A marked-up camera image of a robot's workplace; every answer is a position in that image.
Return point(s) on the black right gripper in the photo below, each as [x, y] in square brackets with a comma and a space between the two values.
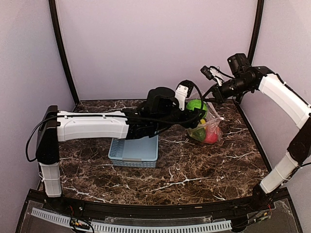
[219, 97]

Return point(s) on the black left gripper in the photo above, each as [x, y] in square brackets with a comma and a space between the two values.
[192, 119]

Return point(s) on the green toy watermelon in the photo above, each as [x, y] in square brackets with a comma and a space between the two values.
[196, 104]

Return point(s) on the green toy bell pepper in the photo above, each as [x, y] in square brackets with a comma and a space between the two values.
[199, 134]

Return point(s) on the clear zip top bag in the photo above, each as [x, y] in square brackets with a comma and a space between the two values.
[212, 119]

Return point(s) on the red toy apple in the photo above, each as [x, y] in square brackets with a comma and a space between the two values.
[212, 136]

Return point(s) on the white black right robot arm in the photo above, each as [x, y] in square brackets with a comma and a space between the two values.
[249, 79]

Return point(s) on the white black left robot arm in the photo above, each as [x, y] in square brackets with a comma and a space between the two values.
[59, 126]

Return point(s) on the light blue plastic basket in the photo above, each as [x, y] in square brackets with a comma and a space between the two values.
[142, 153]

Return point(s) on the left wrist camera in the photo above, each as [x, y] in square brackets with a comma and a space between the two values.
[160, 100]

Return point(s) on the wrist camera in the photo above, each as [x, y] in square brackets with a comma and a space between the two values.
[238, 63]
[160, 100]

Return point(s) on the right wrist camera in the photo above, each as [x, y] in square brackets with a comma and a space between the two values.
[238, 63]

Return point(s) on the black right frame post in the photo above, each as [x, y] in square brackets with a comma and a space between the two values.
[256, 30]

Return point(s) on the black frame post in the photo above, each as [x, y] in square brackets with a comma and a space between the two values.
[61, 50]
[256, 30]

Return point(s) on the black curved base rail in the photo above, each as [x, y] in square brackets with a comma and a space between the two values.
[240, 211]

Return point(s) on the white slotted cable duct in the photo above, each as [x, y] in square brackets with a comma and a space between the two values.
[136, 225]

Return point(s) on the black left frame post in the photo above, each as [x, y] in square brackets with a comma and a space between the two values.
[61, 50]

